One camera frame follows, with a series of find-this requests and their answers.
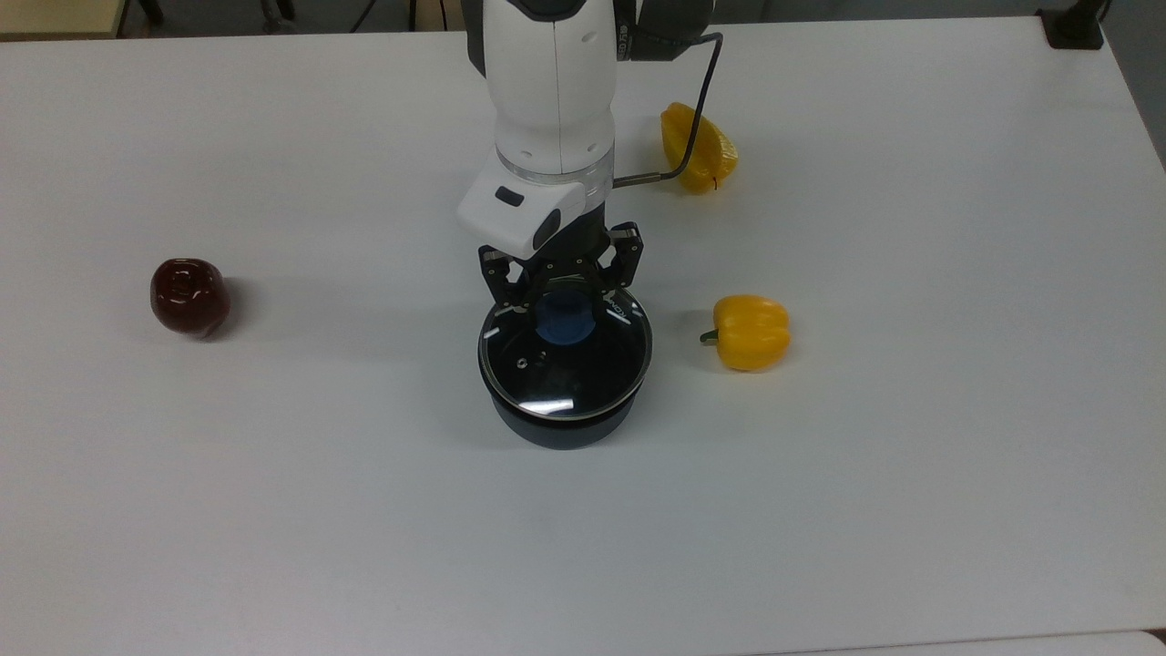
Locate yellow star fruit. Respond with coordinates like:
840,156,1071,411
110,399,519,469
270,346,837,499
660,101,740,197

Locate white adjacent table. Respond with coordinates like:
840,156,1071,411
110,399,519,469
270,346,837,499
756,629,1166,656

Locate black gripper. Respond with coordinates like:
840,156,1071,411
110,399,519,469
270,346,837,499
478,206,646,320

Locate dark red apple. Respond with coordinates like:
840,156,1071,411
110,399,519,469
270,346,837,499
149,258,231,340

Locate dark saucepan with blue handle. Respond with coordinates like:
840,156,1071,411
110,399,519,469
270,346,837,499
479,360,649,451

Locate light wooden desk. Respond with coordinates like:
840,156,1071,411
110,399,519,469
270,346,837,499
0,0,128,42

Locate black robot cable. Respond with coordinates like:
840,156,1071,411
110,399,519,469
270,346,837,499
612,32,725,190

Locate glass lid with blue knob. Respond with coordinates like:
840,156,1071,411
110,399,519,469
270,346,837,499
478,278,654,423

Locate yellow bell pepper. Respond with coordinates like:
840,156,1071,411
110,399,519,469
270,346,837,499
699,294,792,373

